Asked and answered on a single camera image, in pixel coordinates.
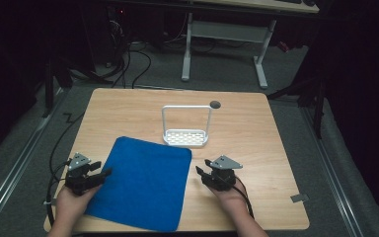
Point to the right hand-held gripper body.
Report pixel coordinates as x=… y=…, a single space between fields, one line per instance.
x=222 y=176

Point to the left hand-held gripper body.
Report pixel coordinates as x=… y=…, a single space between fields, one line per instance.
x=77 y=173

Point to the blue cloth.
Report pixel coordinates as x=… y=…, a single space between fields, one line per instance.
x=143 y=183

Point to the white metal desk frame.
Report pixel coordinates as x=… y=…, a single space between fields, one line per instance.
x=224 y=46

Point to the white rack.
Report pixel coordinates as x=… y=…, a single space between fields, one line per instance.
x=185 y=126

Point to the person's right hand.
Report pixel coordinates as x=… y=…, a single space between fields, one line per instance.
x=231 y=198

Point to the grey tape strip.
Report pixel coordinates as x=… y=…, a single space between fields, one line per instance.
x=299 y=197

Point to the black stand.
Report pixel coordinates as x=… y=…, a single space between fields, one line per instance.
x=54 y=77
x=309 y=95

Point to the person's left hand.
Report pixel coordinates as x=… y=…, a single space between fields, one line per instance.
x=72 y=199

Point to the metal floor rail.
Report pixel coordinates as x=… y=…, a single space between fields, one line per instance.
x=334 y=173
x=15 y=168

